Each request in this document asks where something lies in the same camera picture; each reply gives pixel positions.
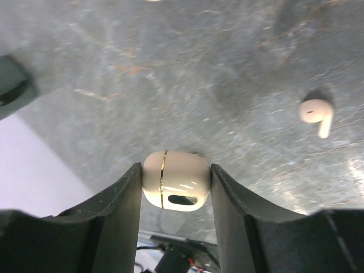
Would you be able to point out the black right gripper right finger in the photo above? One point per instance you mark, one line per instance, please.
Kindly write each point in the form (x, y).
(256, 235)

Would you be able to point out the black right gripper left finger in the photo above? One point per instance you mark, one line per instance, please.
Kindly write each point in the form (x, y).
(97, 235)

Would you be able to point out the beige earbud charging case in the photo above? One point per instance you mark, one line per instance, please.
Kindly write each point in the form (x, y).
(175, 180)

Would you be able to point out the beige earbud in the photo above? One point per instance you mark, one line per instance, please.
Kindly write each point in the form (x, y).
(318, 111)

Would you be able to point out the dark green mug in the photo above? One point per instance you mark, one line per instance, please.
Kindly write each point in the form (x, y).
(17, 86)

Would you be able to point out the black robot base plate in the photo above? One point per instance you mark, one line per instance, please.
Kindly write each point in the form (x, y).
(157, 253)

